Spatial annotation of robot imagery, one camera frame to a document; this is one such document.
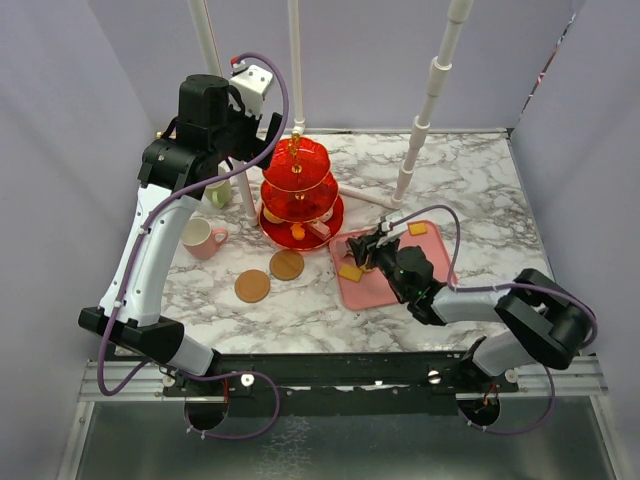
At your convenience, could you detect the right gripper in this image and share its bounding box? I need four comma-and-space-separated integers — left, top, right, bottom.
349, 229, 411, 300

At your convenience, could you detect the pink cake slice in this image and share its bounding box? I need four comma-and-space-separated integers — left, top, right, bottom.
306, 222, 331, 240

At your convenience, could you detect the white chocolate donut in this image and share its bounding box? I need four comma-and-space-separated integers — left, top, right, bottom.
319, 209, 333, 222

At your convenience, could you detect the orange fish cookie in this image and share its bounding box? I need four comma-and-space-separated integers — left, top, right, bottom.
290, 224, 306, 241

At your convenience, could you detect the red three-tier stand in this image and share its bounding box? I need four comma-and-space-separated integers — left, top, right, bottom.
259, 134, 344, 251

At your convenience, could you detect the yellow donut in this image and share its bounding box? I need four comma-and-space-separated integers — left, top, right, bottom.
263, 208, 283, 224

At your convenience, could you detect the pink mug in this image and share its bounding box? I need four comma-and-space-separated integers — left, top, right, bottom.
180, 218, 229, 260

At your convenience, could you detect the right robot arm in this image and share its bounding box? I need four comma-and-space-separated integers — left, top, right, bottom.
346, 231, 596, 391

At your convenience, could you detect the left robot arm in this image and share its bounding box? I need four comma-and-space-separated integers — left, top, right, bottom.
78, 66, 284, 395

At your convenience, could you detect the rectangular yellow biscuit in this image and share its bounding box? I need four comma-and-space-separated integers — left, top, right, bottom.
338, 264, 363, 283

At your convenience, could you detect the pink serving tray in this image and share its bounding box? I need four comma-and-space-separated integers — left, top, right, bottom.
328, 220, 451, 311

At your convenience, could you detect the square cracker biscuit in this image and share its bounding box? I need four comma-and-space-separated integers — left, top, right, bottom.
408, 222, 428, 236

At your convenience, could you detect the green mug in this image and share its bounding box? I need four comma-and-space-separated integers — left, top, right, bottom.
204, 179, 232, 208

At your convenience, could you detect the upper wooden coaster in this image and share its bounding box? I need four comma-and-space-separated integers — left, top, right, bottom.
269, 250, 305, 281

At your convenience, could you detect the wooden coaster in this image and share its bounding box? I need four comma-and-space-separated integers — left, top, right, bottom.
234, 269, 271, 303
269, 250, 305, 281

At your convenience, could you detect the lower wooden coaster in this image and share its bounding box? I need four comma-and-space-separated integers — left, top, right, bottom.
234, 269, 271, 303

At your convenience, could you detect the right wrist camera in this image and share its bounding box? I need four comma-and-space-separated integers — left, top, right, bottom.
375, 210, 405, 248

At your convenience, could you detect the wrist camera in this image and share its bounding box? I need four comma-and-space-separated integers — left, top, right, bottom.
229, 61, 274, 118
375, 210, 405, 248

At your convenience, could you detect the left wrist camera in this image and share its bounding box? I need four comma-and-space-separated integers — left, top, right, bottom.
229, 61, 274, 118

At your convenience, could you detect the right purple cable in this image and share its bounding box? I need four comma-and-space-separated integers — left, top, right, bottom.
394, 204, 599, 436

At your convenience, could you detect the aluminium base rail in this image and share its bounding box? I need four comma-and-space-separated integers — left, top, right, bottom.
78, 352, 608, 403

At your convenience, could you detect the white pvc pipe frame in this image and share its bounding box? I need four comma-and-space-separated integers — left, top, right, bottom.
187, 0, 475, 228

